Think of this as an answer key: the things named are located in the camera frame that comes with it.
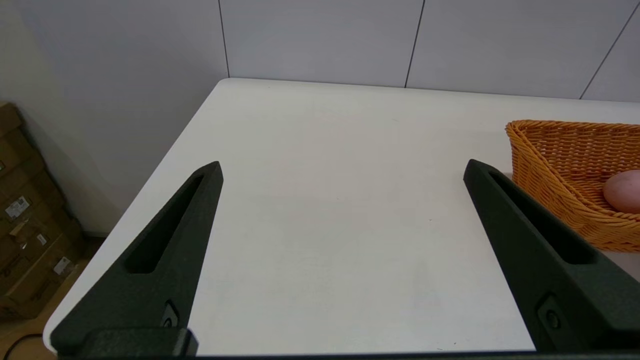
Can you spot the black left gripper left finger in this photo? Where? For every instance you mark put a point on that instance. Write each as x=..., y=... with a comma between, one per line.
x=165, y=280

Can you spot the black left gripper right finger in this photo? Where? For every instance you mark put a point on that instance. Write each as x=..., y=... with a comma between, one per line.
x=575, y=290

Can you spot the pink peach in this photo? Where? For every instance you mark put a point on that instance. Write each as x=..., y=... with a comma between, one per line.
x=625, y=192

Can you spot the orange woven wicker basket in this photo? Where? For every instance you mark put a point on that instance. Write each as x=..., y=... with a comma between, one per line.
x=565, y=170

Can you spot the brown cardboard box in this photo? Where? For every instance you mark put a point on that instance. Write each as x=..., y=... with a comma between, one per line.
x=30, y=237
x=10, y=120
x=35, y=295

